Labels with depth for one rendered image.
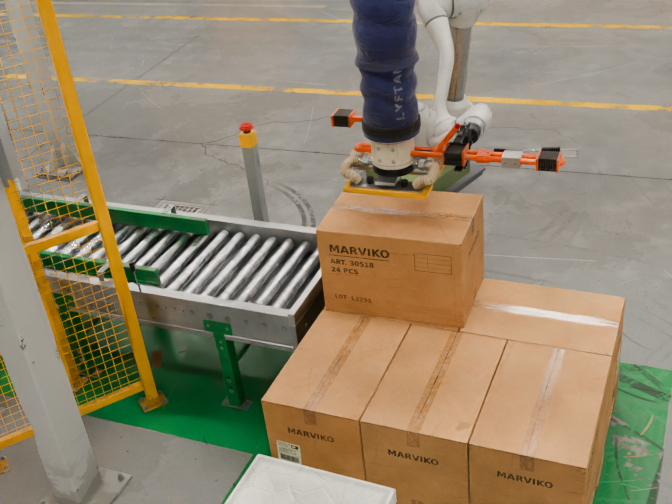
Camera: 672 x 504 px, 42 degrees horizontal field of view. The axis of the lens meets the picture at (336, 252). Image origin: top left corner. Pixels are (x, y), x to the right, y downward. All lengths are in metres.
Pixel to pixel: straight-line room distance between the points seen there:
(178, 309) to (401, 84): 1.45
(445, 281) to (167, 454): 1.47
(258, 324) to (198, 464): 0.67
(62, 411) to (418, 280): 1.49
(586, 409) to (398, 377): 0.69
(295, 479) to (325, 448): 1.02
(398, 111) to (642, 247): 2.27
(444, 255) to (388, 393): 0.57
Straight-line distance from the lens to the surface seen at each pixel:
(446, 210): 3.62
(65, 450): 3.75
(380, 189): 3.43
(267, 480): 2.41
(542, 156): 3.33
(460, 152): 3.38
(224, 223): 4.45
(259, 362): 4.43
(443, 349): 3.51
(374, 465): 3.37
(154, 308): 4.06
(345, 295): 3.69
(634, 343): 4.48
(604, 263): 5.04
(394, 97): 3.28
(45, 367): 3.54
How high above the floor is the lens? 2.74
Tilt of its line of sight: 32 degrees down
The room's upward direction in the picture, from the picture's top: 7 degrees counter-clockwise
